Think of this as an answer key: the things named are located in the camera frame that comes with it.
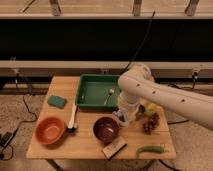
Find green cucumber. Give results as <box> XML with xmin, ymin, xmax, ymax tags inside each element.
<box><xmin>136</xmin><ymin>146</ymin><xmax>165</xmax><ymax>158</ymax></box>

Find red bowl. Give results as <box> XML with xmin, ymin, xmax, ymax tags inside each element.
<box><xmin>35</xmin><ymin>117</ymin><xmax>66</xmax><ymax>145</ymax></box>

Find small metal cup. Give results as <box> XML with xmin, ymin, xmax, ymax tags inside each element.
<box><xmin>137</xmin><ymin>105</ymin><xmax>145</xmax><ymax>116</ymax></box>

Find green plastic tray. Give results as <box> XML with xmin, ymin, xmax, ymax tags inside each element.
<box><xmin>75</xmin><ymin>74</ymin><xmax>120</xmax><ymax>111</ymax></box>

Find grey small towel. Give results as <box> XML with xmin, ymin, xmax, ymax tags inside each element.
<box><xmin>113</xmin><ymin>111</ymin><xmax>120</xmax><ymax>118</ymax></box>

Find black hanging cable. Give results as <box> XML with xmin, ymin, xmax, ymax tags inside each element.
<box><xmin>123</xmin><ymin>9</ymin><xmax>157</xmax><ymax>73</ymax></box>

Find black cable on floor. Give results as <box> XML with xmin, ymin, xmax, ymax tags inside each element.
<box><xmin>0</xmin><ymin>74</ymin><xmax>39</xmax><ymax>161</ymax></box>

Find dark brown bowl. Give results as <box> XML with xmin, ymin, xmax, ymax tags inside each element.
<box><xmin>93</xmin><ymin>117</ymin><xmax>119</xmax><ymax>144</ymax></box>

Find white cup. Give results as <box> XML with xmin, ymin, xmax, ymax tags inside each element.
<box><xmin>117</xmin><ymin>111</ymin><xmax>130</xmax><ymax>126</ymax></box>

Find bunch of dark grapes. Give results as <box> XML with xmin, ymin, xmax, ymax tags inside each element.
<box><xmin>143</xmin><ymin>113</ymin><xmax>160</xmax><ymax>134</ymax></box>

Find yellow green pear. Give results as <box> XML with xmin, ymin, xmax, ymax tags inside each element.
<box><xmin>144</xmin><ymin>103</ymin><xmax>157</xmax><ymax>116</ymax></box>

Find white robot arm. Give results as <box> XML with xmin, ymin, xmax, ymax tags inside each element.
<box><xmin>118</xmin><ymin>64</ymin><xmax>213</xmax><ymax>131</ymax></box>

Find wooden table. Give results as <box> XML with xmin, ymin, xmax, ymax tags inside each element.
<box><xmin>26</xmin><ymin>76</ymin><xmax>176</xmax><ymax>159</ymax></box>

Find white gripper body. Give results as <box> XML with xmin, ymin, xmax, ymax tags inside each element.
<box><xmin>118</xmin><ymin>97</ymin><xmax>140</xmax><ymax>122</ymax></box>

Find metal spoon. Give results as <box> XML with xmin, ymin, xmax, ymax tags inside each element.
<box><xmin>104</xmin><ymin>88</ymin><xmax>115</xmax><ymax>105</ymax></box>

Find wooden block brush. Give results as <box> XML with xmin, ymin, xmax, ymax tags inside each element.
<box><xmin>102</xmin><ymin>136</ymin><xmax>127</xmax><ymax>159</ymax></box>

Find teal sponge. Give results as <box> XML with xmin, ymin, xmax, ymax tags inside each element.
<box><xmin>47</xmin><ymin>95</ymin><xmax>67</xmax><ymax>109</ymax></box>

